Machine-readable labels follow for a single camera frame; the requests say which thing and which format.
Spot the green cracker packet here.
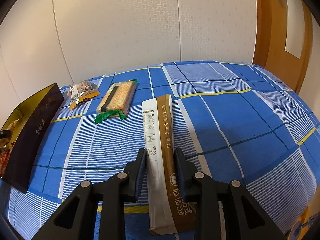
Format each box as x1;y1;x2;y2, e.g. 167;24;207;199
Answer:
94;79;138;124

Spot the wooden door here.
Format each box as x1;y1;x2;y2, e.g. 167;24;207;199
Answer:
253;0;313;93

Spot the blue plaid tablecloth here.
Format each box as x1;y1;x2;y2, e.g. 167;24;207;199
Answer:
1;61;319;239

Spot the gold tin box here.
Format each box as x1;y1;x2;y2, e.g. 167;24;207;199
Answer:
1;83;64;194

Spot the clear orange nut packet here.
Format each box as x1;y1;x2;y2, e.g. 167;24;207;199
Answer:
67;81;100;110

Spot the brown white sachet stick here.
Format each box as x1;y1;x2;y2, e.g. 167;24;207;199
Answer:
142;94;196;235

